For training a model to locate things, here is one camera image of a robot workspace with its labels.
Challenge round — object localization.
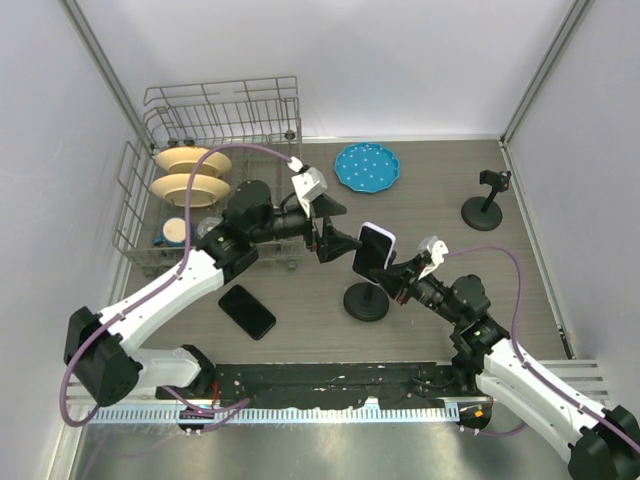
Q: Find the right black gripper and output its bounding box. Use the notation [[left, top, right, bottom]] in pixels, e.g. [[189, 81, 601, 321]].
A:
[[371, 252, 464, 326]]

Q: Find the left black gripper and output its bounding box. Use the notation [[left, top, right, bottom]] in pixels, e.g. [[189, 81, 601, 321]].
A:
[[251, 193, 361, 261]]

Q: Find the black phone stand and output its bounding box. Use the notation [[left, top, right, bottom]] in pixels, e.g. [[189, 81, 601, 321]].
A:
[[461, 169, 512, 232], [343, 282, 389, 322]]

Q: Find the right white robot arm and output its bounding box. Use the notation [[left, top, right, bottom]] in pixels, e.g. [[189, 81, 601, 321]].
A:
[[370, 252, 639, 479]]

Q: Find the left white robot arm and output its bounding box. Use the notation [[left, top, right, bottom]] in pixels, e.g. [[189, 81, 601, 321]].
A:
[[64, 180, 360, 407]]

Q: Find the black phone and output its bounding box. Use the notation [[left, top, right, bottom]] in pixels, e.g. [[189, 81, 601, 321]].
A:
[[218, 285, 277, 341]]

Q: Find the blue dotted plate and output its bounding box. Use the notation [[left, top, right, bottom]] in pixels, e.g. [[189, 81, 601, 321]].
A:
[[334, 142, 401, 194]]

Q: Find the clear glass cup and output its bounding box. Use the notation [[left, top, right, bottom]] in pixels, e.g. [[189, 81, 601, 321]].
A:
[[196, 217, 222, 239]]

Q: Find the lower beige plate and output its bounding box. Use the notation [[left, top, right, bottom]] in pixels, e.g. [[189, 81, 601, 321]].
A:
[[151, 173, 231, 208]]

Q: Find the beige plate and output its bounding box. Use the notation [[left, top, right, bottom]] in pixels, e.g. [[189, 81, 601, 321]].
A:
[[151, 173, 231, 208], [155, 146, 232, 178]]

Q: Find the blue mug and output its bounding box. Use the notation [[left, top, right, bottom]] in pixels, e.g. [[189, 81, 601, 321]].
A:
[[152, 217, 195, 248]]

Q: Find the upper beige plate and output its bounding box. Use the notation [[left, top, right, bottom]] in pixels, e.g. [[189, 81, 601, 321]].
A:
[[155, 146, 232, 178]]

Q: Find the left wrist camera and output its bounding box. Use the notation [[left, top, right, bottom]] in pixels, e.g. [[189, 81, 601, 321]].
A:
[[292, 166, 327, 219]]

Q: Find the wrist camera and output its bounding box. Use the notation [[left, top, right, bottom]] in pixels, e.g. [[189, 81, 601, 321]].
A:
[[292, 166, 327, 219], [418, 236, 449, 280]]

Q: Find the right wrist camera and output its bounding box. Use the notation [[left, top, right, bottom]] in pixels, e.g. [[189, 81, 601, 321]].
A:
[[418, 236, 449, 280]]

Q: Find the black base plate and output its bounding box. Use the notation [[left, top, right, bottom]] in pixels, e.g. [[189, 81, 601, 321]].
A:
[[154, 360, 501, 409]]

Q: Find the grey wire dish rack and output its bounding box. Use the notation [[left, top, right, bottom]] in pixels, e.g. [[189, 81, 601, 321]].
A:
[[112, 75, 302, 278]]

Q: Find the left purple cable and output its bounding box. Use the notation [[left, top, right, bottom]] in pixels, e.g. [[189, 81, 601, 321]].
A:
[[58, 143, 306, 426]]

